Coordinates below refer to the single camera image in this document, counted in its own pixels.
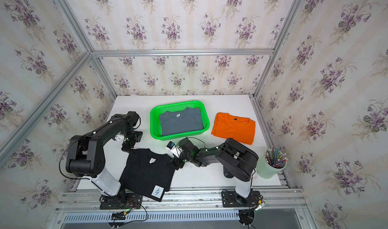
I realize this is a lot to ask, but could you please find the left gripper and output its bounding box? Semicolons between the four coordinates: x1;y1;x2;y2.
123;129;144;154

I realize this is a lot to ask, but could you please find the black t-shirt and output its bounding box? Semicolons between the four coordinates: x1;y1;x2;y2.
119;149;175;202

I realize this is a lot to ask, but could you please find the green plastic mesh basket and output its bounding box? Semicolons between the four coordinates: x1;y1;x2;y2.
150;100;210;141

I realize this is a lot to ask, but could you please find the grey-blue t-shirt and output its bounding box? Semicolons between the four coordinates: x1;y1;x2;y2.
159;107;204;136

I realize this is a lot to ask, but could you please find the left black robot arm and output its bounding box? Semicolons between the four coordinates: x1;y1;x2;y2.
65;111;142;200

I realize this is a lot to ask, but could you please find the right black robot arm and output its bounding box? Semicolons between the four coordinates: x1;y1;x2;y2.
166;137;259;199

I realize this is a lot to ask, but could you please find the orange folded t-shirt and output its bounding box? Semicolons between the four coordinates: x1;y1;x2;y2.
211;112;256;145

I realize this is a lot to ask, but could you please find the small circuit board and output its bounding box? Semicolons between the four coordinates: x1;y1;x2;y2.
111;211;127;221

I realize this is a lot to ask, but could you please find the green cup of pencils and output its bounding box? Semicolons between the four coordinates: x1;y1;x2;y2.
256;147;288;179

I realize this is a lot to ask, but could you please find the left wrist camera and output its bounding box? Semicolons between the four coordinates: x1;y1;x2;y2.
115;133;125;142

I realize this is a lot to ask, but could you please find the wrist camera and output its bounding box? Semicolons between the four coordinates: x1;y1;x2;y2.
115;133;125;142
166;141;181;158

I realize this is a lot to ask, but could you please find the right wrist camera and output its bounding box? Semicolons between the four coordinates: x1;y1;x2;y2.
166;141;181;158

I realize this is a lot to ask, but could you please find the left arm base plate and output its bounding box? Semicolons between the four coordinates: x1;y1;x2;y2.
99;193;143;210

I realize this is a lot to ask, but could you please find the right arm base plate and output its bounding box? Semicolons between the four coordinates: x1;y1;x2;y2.
220;190;265;208

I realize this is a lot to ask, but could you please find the aluminium mounting rail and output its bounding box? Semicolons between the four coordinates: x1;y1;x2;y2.
54;187;308;213

